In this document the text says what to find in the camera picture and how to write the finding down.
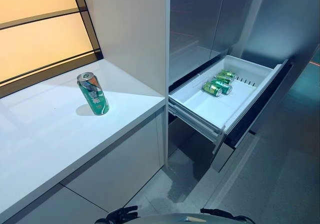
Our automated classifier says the grey robot torso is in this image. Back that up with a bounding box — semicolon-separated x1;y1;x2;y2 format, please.
134;213;241;224

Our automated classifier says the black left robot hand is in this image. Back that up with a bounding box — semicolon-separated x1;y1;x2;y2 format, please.
94;205;139;224

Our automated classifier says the short green drink can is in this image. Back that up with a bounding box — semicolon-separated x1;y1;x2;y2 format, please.
201;81;223;97
216;69;236;84
211;78;233;95

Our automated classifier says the tall green drink can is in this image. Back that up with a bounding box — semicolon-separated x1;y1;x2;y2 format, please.
76;71;110;116

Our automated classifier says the steel fridge drawer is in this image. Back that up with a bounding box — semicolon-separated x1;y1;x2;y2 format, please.
211;131;258;173

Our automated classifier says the stainless steel fridge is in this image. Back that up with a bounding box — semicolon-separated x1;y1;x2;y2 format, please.
166;0;320;175

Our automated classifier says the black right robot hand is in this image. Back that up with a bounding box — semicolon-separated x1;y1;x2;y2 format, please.
200;208;251;224

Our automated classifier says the lit window black frame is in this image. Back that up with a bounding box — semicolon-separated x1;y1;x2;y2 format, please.
0;0;105;99

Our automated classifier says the white fridge drawer dark front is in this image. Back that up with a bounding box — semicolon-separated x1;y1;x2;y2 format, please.
167;54;293;149

